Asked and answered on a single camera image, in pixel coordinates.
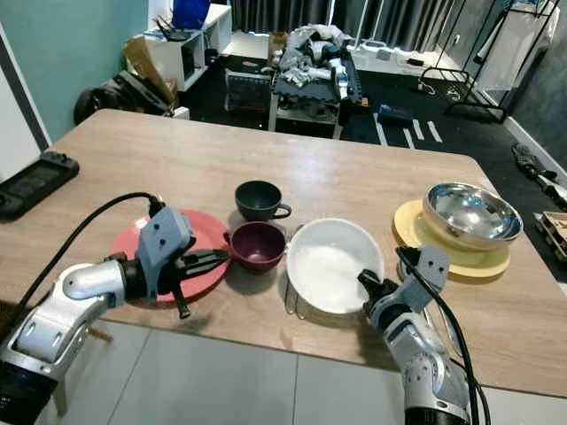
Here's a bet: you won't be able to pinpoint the silver metal spoon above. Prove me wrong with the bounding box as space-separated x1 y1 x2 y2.
392 255 410 286

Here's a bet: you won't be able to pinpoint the maroon cup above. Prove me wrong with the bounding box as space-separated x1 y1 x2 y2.
224 221 289 274

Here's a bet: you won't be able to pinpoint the red round plate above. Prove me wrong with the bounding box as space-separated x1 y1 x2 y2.
111 209 231 304

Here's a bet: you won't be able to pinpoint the yellow round plate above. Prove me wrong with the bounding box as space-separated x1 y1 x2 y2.
393 199 512 279

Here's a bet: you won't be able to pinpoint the dark grey cup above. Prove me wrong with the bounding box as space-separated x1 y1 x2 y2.
235 181 293 222

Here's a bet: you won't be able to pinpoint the silver metal fork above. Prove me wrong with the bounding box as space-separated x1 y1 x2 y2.
283 226 307 320

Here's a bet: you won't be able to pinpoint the stainless steel bowl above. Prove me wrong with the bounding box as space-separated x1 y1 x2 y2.
422 182 524 252

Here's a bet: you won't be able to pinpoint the dark blue flat box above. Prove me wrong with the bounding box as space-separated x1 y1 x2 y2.
377 104 415 127

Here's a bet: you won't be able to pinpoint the black handheld game console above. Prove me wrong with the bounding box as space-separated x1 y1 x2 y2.
0 151 81 220

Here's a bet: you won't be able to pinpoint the black bag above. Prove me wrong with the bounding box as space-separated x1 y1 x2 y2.
73 75 174 125

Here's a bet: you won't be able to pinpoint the small wooden pallet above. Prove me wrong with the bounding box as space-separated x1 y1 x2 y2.
534 211 567 259

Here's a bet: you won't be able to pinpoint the metal cart with clutter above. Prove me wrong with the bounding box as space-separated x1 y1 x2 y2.
268 24 364 140

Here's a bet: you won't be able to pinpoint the black tool on floor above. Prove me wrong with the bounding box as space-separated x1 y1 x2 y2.
511 142 567 203

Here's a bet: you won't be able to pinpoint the white shelf unit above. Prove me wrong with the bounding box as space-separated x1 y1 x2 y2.
144 4 234 92

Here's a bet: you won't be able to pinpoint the folded brown cardboard sheets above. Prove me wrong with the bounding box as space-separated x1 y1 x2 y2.
122 35 180 105

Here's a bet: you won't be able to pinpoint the dark grey curtain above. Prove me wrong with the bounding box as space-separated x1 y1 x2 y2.
230 0 475 51

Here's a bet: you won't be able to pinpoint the black clothes rack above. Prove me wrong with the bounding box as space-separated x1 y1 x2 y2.
418 0 567 123

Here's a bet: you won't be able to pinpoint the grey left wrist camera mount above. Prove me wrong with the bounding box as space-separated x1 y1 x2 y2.
139 206 198 286

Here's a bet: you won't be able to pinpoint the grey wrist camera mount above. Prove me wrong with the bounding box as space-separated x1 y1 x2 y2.
139 206 198 286
392 245 451 309

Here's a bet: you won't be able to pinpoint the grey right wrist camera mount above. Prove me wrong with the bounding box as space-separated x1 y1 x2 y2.
392 245 451 309

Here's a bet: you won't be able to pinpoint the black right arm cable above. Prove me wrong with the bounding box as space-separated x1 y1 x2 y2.
397 248 490 425

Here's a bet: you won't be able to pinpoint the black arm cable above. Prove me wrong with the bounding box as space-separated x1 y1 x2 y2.
397 248 490 425
0 192 165 355

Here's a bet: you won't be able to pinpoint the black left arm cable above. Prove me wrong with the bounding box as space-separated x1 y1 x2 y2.
0 192 165 355

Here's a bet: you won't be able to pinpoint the black wire crate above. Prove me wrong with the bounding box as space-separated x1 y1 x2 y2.
224 69 273 112

